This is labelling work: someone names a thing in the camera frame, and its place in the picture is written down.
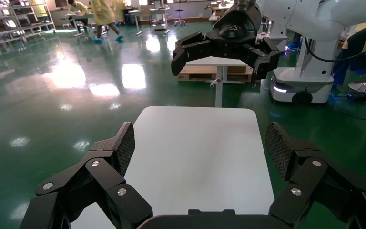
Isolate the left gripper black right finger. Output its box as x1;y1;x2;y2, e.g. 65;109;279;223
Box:
265;121;366;229

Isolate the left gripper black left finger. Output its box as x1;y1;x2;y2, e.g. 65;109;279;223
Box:
20;122;153;229

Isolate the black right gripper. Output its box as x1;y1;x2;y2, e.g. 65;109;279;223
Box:
171;2;282;87

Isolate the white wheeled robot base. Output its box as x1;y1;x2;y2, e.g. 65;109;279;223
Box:
270;38;340;105

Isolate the wooden pallet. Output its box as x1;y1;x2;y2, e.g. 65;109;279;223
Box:
177;65;254;83

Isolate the black stool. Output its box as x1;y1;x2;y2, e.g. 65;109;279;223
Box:
173;8;186;28

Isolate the white equipment cart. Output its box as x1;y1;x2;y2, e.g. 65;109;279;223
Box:
151;0;168;31

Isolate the black floor power adapter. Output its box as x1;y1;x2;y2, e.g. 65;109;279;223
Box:
347;92;366;104

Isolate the white work table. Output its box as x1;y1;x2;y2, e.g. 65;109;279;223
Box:
63;12;96;37
127;6;171;36

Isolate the standing person in yellow coat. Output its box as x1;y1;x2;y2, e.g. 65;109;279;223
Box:
112;0;127;25

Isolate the walking person in yellow coat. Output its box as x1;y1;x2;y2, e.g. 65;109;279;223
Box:
90;0;124;44

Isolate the person in yellow and blue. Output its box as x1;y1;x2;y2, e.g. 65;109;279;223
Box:
332;19;366;88

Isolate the seated person in yellow coat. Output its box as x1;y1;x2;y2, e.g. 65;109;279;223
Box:
67;0;91;34

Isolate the metal shelf rack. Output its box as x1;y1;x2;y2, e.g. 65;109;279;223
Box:
9;0;56;34
0;0;28;49

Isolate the white pedestal table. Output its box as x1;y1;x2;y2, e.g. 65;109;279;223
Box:
186;56;250;108

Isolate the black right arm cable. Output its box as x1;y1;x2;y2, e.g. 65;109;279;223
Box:
304;36;366;63

